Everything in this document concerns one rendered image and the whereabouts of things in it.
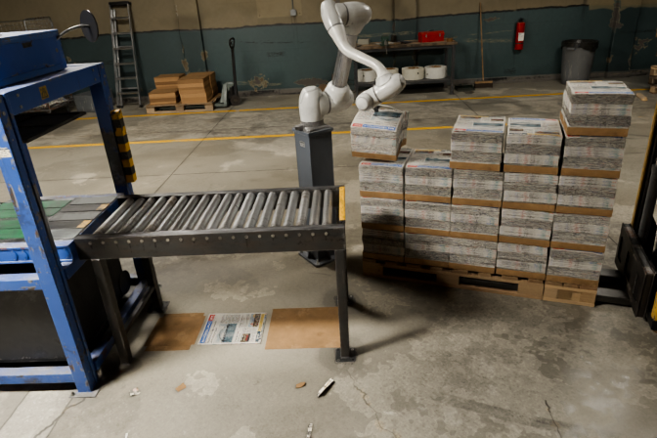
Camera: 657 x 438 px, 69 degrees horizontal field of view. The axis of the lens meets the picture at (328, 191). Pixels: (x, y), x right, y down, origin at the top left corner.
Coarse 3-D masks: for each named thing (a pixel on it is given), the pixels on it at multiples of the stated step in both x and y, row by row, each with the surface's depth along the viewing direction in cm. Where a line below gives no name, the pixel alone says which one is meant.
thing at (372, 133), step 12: (360, 120) 293; (372, 120) 292; (384, 120) 291; (396, 120) 289; (360, 132) 290; (372, 132) 287; (384, 132) 285; (396, 132) 283; (360, 144) 297; (372, 144) 294; (384, 144) 291; (396, 144) 290; (396, 156) 295
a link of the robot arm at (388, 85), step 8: (336, 24) 272; (328, 32) 276; (336, 32) 272; (344, 32) 274; (336, 40) 273; (344, 40) 272; (344, 48) 272; (352, 48) 271; (352, 56) 270; (360, 56) 267; (368, 56) 266; (368, 64) 266; (376, 64) 263; (376, 72) 264; (384, 72) 260; (376, 80) 262; (384, 80) 258; (392, 80) 257; (400, 80) 256; (376, 88) 261; (384, 88) 258; (392, 88) 257; (400, 88) 258; (384, 96) 260; (392, 96) 261
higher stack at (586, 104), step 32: (576, 96) 248; (608, 96) 244; (576, 160) 260; (608, 160) 255; (576, 192) 267; (608, 192) 261; (576, 224) 273; (608, 224) 267; (576, 256) 280; (544, 288) 297; (576, 288) 288
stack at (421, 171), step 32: (384, 160) 307; (416, 160) 303; (448, 160) 299; (384, 192) 306; (416, 192) 298; (448, 192) 291; (480, 192) 285; (512, 192) 278; (544, 192) 273; (416, 224) 307; (448, 224) 300; (480, 224) 292; (512, 224) 286; (544, 224) 280; (416, 256) 315; (448, 256) 308; (480, 256) 300; (512, 256) 294; (544, 256) 287; (480, 288) 309
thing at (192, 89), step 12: (192, 72) 897; (204, 72) 888; (156, 84) 872; (168, 84) 872; (180, 84) 833; (192, 84) 832; (204, 84) 838; (216, 84) 904; (156, 96) 840; (168, 96) 840; (180, 96) 840; (192, 96) 839; (204, 96) 838; (216, 96) 889; (156, 108) 880; (180, 108) 846
